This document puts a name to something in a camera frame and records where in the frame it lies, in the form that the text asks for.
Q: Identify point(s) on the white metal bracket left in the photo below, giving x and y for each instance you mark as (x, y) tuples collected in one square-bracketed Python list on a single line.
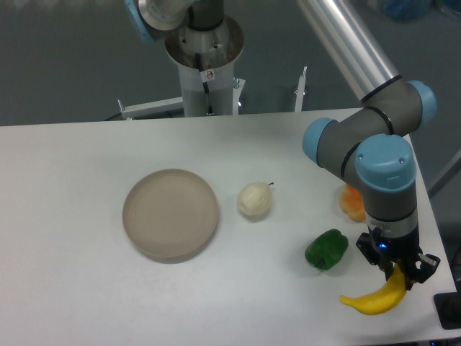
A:
[(151, 109)]

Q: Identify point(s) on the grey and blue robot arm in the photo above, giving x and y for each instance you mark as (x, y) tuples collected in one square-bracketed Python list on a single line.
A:
[(368, 150)]

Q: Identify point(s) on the orange fruit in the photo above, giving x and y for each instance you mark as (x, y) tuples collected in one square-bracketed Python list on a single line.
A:
[(351, 203)]

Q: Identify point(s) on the white metal bracket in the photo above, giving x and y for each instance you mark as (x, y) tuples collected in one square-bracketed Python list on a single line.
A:
[(151, 109), (300, 91)]

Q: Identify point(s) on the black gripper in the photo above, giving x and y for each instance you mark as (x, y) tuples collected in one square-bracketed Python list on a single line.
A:
[(389, 243)]

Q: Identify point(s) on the black device at table edge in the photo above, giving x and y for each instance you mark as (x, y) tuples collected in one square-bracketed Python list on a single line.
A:
[(448, 309)]

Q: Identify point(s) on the white metal bracket right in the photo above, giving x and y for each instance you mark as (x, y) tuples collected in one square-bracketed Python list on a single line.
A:
[(300, 91)]

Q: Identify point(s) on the green bell pepper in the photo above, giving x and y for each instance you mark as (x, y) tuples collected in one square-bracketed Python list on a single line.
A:
[(327, 250)]

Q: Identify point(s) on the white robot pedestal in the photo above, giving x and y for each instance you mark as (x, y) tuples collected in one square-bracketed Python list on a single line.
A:
[(205, 61)]

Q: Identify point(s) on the beige round plate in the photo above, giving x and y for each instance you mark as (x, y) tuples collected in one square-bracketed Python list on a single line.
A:
[(170, 215)]

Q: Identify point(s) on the white pear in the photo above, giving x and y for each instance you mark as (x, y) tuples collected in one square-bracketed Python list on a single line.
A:
[(255, 199)]

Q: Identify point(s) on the yellow banana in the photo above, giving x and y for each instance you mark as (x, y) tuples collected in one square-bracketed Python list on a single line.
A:
[(382, 300)]

